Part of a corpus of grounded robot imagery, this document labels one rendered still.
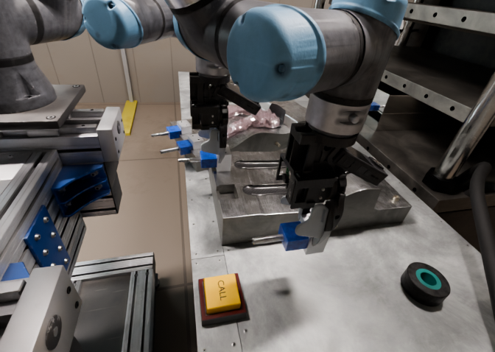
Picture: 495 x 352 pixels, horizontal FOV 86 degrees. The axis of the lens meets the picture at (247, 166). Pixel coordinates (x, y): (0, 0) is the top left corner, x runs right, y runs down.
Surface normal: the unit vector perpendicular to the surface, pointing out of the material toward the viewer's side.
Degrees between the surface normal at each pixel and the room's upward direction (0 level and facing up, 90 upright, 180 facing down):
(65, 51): 90
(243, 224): 90
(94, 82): 90
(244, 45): 90
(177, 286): 0
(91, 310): 0
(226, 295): 0
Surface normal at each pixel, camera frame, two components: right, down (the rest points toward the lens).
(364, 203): 0.22, 0.58
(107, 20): -0.29, 0.53
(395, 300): 0.09, -0.82
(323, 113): -0.62, 0.39
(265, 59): -0.78, 0.29
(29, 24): 0.93, 0.36
